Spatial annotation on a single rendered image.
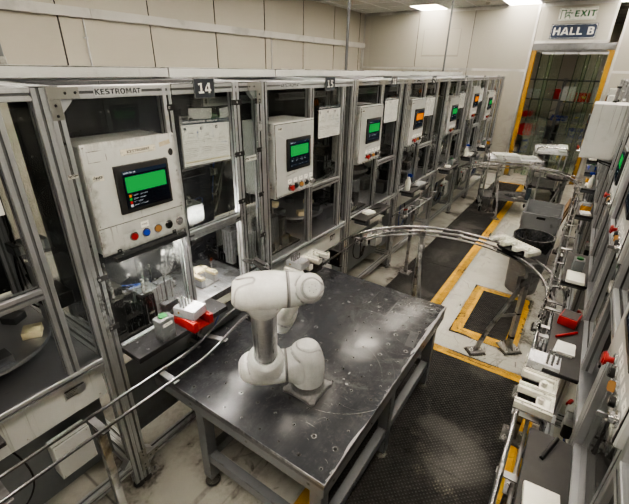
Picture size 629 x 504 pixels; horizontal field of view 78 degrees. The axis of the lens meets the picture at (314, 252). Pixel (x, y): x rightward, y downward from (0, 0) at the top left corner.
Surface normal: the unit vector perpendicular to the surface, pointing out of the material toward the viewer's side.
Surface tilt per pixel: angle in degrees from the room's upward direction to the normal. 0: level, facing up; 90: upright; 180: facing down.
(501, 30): 90
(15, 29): 90
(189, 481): 0
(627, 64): 90
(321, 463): 0
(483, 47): 90
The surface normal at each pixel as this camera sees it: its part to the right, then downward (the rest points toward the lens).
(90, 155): 0.83, 0.25
